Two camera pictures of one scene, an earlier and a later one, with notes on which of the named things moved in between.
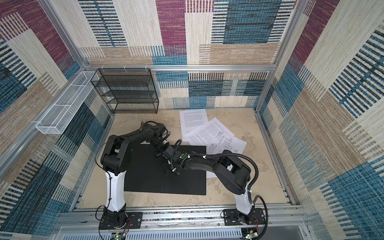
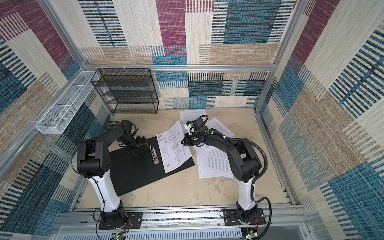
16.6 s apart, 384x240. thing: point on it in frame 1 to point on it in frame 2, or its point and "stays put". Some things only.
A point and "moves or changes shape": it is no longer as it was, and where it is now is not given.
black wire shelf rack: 127,90 stays put
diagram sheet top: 225,141 moves or changes shape
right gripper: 168,172 to 187,142
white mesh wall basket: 55,120 stays put
